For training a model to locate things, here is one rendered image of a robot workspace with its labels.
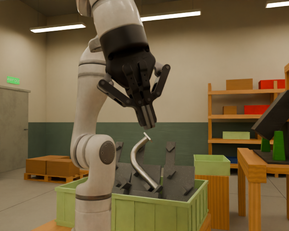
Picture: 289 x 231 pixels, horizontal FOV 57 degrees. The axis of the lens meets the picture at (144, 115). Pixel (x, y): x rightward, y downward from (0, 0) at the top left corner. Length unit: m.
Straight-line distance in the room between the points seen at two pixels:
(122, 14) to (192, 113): 6.90
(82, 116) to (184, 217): 0.56
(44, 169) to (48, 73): 3.84
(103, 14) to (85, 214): 0.46
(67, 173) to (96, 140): 5.09
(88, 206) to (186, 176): 0.70
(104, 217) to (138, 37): 0.45
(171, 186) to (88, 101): 0.73
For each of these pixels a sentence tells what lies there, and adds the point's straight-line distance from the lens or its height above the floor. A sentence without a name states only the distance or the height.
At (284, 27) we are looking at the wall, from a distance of 7.77.
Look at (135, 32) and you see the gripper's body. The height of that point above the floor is 1.39.
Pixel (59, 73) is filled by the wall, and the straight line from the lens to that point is 8.82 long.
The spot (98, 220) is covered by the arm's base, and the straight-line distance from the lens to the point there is 0.70.
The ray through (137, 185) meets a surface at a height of 0.94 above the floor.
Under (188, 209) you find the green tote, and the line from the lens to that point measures 1.05.
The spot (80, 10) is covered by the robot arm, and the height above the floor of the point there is 1.56.
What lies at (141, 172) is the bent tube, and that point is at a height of 1.01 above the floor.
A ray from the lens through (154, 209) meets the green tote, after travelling 1.08.
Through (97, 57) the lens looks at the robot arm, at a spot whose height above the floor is 1.42.
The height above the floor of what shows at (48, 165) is 0.35.
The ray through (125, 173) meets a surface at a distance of 1.43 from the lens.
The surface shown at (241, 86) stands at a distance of 6.79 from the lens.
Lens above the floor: 1.25
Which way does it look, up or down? 1 degrees up
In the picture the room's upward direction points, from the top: straight up
